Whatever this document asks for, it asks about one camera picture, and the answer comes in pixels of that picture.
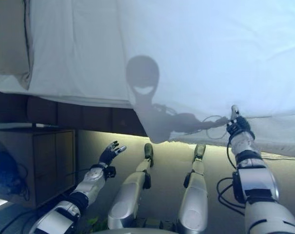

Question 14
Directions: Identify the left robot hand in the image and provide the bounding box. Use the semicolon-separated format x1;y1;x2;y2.
98;140;128;168

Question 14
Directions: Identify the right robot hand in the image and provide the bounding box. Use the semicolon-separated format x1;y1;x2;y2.
226;104;256;142

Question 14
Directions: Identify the white duvet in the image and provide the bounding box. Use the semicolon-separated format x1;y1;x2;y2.
117;0;295;158

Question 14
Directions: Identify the left silver robot leg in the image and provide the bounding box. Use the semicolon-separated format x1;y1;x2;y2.
107;143;155;232

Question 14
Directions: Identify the silver robot leg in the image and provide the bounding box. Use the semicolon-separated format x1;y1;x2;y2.
107;143;155;232
176;143;209;232

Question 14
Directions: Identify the wooden nightstand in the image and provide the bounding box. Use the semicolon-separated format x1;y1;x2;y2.
0;128;77;209

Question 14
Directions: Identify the silver robot torso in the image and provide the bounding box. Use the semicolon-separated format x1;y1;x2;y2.
108;219;180;234

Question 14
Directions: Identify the right silver robot leg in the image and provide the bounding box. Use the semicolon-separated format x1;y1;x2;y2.
176;143;209;232

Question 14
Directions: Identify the dark bag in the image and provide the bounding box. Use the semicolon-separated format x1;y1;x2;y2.
0;143;29;203

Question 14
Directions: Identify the white sheeted mattress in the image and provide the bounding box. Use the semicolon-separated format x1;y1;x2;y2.
0;0;138;110

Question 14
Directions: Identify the large beige pillow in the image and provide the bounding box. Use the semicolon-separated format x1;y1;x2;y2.
0;0;36;91

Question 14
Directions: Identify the brown upholstered bed frame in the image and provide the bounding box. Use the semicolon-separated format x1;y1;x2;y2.
0;73;152;138

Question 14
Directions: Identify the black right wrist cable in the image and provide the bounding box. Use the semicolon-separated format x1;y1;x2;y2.
216;143;248;215

